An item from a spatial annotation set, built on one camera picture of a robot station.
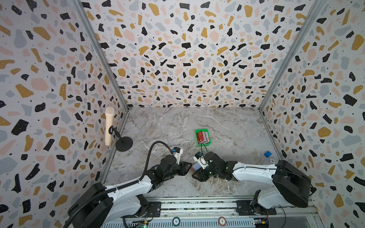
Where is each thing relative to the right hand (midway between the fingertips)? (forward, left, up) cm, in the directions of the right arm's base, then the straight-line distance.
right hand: (197, 174), depth 82 cm
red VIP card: (+28, -2, -2) cm, 28 cm away
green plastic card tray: (+33, -7, -1) cm, 33 cm away
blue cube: (+17, -47, -5) cm, 50 cm away
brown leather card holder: (0, +2, +7) cm, 7 cm away
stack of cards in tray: (+26, -6, -1) cm, 27 cm away
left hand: (+3, +1, +5) cm, 6 cm away
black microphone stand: (+20, +50, -1) cm, 54 cm away
